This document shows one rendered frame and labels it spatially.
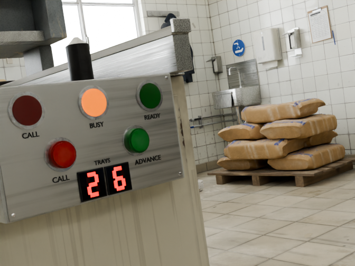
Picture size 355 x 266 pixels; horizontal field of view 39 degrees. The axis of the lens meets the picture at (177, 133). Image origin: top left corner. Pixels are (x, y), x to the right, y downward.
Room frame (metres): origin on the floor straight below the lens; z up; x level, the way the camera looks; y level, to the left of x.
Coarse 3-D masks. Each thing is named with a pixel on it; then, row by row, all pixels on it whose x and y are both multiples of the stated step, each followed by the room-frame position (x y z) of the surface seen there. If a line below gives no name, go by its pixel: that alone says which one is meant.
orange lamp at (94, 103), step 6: (90, 90) 0.57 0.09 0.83; (96, 90) 0.57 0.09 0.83; (84, 96) 0.56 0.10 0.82; (90, 96) 0.57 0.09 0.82; (96, 96) 0.57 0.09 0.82; (102, 96) 0.58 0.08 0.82; (84, 102) 0.56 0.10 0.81; (90, 102) 0.57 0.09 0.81; (96, 102) 0.57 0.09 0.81; (102, 102) 0.58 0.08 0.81; (84, 108) 0.56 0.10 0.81; (90, 108) 0.57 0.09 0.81; (96, 108) 0.57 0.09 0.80; (102, 108) 0.58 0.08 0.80; (90, 114) 0.57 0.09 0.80; (96, 114) 0.57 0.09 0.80
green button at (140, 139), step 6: (132, 132) 0.59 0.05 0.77; (138, 132) 0.60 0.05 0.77; (144, 132) 0.60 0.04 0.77; (126, 138) 0.59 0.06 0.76; (132, 138) 0.59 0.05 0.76; (138, 138) 0.60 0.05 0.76; (144, 138) 0.60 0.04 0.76; (132, 144) 0.59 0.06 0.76; (138, 144) 0.60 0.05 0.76; (144, 144) 0.60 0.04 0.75; (132, 150) 0.59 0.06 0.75; (138, 150) 0.59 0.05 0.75; (144, 150) 0.60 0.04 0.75
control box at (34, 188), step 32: (0, 96) 0.51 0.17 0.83; (32, 96) 0.53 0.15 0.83; (64, 96) 0.55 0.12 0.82; (128, 96) 0.60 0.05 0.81; (0, 128) 0.51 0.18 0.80; (32, 128) 0.53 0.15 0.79; (64, 128) 0.55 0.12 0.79; (96, 128) 0.57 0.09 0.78; (128, 128) 0.60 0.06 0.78; (160, 128) 0.63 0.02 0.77; (0, 160) 0.50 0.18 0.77; (32, 160) 0.52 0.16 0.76; (96, 160) 0.57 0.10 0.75; (128, 160) 0.60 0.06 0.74; (160, 160) 0.63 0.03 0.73; (0, 192) 0.50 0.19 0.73; (32, 192) 0.52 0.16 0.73; (64, 192) 0.54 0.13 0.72
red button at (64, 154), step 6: (54, 144) 0.53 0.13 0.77; (60, 144) 0.53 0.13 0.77; (66, 144) 0.54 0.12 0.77; (54, 150) 0.53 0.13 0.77; (60, 150) 0.53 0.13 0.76; (66, 150) 0.54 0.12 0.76; (72, 150) 0.54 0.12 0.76; (54, 156) 0.53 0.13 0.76; (60, 156) 0.53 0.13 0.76; (66, 156) 0.54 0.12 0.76; (72, 156) 0.54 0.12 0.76; (54, 162) 0.53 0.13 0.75; (60, 162) 0.53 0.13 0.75; (66, 162) 0.54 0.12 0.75; (72, 162) 0.54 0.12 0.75
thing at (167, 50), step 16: (160, 32) 0.67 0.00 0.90; (176, 32) 0.66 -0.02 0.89; (112, 48) 0.77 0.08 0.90; (128, 48) 0.74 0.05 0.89; (144, 48) 0.71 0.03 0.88; (160, 48) 0.68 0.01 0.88; (176, 48) 0.66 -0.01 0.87; (64, 64) 0.90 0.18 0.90; (96, 64) 0.82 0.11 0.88; (112, 64) 0.78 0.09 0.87; (128, 64) 0.74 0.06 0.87; (144, 64) 0.71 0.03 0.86; (160, 64) 0.68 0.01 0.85; (176, 64) 0.66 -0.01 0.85; (192, 64) 0.67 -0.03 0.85; (16, 80) 1.08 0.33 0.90; (32, 80) 1.02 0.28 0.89; (48, 80) 0.96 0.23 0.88; (64, 80) 0.91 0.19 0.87
